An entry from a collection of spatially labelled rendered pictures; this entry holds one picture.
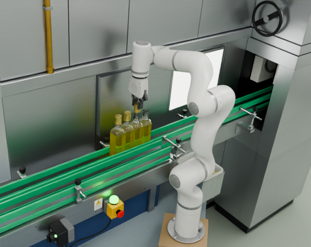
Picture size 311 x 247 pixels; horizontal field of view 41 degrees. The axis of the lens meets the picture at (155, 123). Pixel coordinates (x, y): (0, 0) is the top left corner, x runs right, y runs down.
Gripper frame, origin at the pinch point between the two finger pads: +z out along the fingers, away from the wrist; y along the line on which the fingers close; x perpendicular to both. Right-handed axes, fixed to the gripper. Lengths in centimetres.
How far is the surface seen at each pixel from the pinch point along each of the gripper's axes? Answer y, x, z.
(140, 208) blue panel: 13, -4, 57
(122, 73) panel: -11.9, -1.1, -11.8
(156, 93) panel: -12.1, 22.7, 5.8
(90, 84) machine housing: -14.8, -17.7, -8.6
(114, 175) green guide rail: 13.6, -22.1, 26.7
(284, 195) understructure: 21, 141, 114
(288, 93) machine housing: 22, 101, 11
